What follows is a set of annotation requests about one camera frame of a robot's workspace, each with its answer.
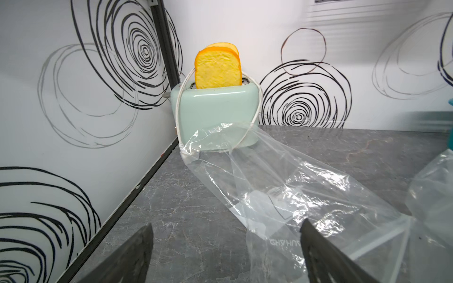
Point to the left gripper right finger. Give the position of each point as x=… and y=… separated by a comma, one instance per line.
x=325, y=263

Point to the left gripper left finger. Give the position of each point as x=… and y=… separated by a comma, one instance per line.
x=129, y=263

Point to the clear zip-top bag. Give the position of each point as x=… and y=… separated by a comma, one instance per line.
x=272, y=189

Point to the blue-zip clear bag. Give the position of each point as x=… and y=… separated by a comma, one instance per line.
x=430, y=196

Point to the mint green toaster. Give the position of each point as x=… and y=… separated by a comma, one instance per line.
x=215, y=119

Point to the front yellow toast slice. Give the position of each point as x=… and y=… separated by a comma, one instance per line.
x=217, y=67

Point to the yellow toast slice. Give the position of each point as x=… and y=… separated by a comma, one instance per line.
x=217, y=67
x=226, y=45

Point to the rear yellow toast slice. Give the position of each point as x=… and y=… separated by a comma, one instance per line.
x=226, y=45

